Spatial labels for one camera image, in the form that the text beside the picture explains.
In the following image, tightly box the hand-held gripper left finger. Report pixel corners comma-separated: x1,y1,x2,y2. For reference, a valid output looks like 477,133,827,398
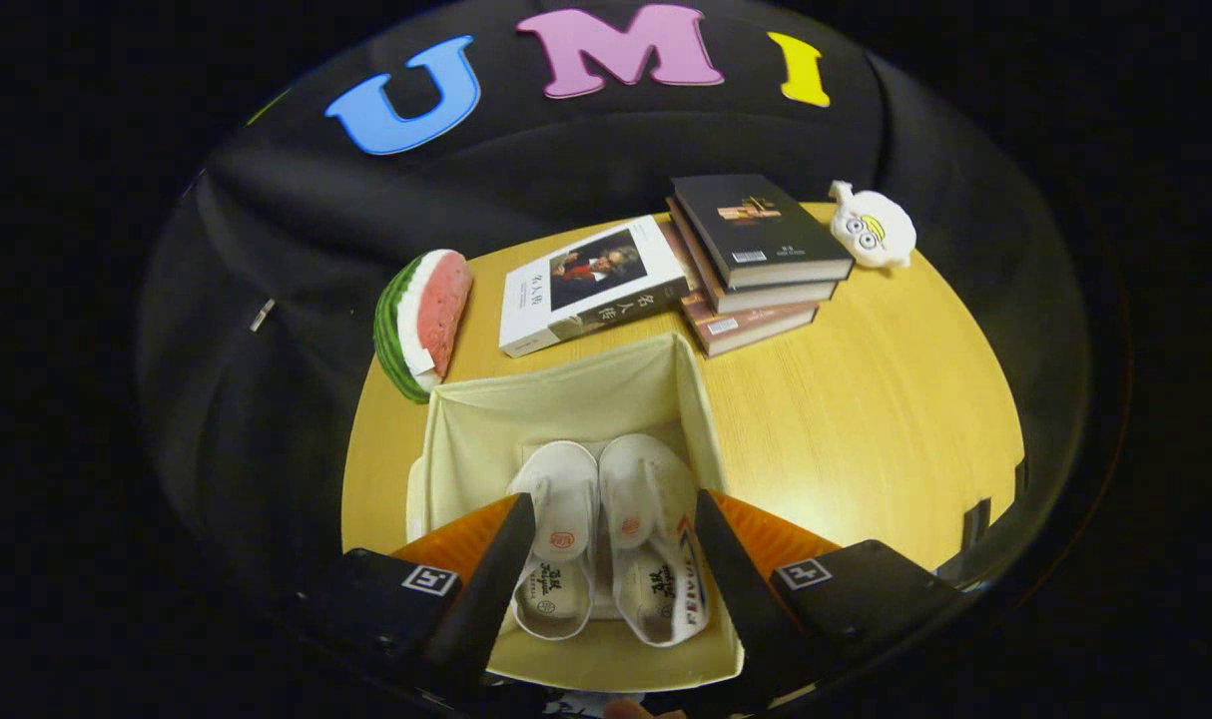
302,491,537,705

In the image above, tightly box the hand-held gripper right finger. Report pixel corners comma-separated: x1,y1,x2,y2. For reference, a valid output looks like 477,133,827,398
694,488,968,705

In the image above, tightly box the white canvas shoe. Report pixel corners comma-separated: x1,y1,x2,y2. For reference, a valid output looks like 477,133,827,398
599,433,712,648
507,440,602,642

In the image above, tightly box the cream fabric storage box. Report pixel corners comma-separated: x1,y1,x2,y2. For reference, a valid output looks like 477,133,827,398
406,332,746,694

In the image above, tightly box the reddish brown cover book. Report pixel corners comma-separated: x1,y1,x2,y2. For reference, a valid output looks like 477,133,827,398
666,225,820,359

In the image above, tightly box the watermelon slice plush toy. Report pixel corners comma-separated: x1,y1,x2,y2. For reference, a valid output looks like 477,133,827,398
372,249,474,404

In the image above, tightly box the white portrait cover book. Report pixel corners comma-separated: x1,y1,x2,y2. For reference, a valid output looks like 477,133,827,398
498,215,705,360

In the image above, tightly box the dark brown cover book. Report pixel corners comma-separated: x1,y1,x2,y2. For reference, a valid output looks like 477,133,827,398
664,196,839,316

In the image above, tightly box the black cover book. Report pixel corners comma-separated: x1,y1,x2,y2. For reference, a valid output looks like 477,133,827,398
670,174,856,291

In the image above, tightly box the white cartoon plush toy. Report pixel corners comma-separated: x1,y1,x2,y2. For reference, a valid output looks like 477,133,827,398
829,180,917,271

